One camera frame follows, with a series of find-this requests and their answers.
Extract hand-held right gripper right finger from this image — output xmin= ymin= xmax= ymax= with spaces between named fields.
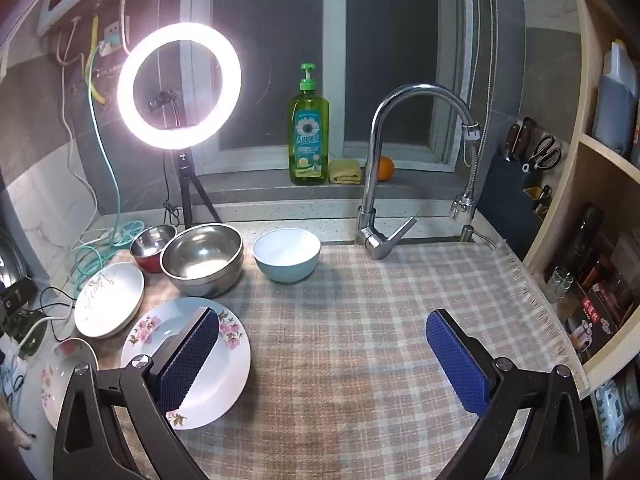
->
xmin=425 ymin=309 xmax=592 ymax=480

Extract light blue bowl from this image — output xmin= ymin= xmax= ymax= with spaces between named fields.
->
xmin=252 ymin=229 xmax=321 ymax=284

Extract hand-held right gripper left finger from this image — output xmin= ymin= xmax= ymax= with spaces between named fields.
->
xmin=52 ymin=306 xmax=221 ymax=480

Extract dark glass bottle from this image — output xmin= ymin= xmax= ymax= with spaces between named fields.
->
xmin=565 ymin=203 xmax=605 ymax=281

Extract white power cable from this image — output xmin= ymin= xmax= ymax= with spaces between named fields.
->
xmin=55 ymin=17 xmax=116 ymax=261

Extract small pink flower plate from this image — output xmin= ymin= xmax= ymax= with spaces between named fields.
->
xmin=41 ymin=337 xmax=99 ymax=430

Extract blue patterned crockery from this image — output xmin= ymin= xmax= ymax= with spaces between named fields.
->
xmin=592 ymin=370 xmax=640 ymax=461

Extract large pink flower plate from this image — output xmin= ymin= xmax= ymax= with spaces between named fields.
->
xmin=121 ymin=297 xmax=252 ymax=431

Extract dark liquid jug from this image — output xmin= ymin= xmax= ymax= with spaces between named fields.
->
xmin=592 ymin=40 xmax=640 ymax=156

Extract wooden shelf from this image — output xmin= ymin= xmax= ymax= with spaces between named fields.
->
xmin=520 ymin=0 xmax=640 ymax=401

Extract green dish soap bottle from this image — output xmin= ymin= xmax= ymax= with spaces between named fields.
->
xmin=288 ymin=63 xmax=330 ymax=186

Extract dark red printed box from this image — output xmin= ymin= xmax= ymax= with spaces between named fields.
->
xmin=567 ymin=280 xmax=636 ymax=361

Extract pull-out sprayer with hose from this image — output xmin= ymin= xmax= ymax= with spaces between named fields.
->
xmin=450 ymin=0 xmax=501 ymax=241

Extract small glass cups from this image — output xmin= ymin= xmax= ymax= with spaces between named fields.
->
xmin=545 ymin=266 xmax=573 ymax=303

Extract black handled scissors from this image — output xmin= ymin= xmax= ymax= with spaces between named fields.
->
xmin=522 ymin=134 xmax=562 ymax=173

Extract chrome faucet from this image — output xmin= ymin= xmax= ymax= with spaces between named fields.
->
xmin=355 ymin=83 xmax=482 ymax=261

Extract wall socket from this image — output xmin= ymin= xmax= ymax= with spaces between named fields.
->
xmin=97 ymin=20 xmax=132 ymax=56

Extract checked tablecloth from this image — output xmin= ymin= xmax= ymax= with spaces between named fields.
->
xmin=95 ymin=240 xmax=593 ymax=480

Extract white window frame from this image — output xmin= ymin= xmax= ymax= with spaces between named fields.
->
xmin=180 ymin=0 xmax=501 ymax=181

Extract dark blue knife holder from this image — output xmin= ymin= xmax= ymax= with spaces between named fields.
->
xmin=487 ymin=152 xmax=556 ymax=261

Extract white plate gold leaf print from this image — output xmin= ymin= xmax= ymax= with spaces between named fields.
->
xmin=74 ymin=262 xmax=146 ymax=339

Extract teal round power strip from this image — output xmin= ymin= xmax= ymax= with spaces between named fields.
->
xmin=74 ymin=75 xmax=151 ymax=291

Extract red steel bowl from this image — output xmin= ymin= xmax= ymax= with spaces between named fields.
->
xmin=129 ymin=223 xmax=178 ymax=274

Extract large stainless steel bowl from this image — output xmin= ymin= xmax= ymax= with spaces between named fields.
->
xmin=160 ymin=223 xmax=245 ymax=297

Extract brown handled knife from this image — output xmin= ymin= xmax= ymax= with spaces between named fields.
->
xmin=515 ymin=117 xmax=538 ymax=158
xmin=502 ymin=124 xmax=521 ymax=162

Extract yellow sponge cloth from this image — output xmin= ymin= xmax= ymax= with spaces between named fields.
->
xmin=327 ymin=158 xmax=363 ymax=184

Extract flexible metal heater pipe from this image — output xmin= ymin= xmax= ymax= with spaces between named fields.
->
xmin=119 ymin=0 xmax=132 ymax=53

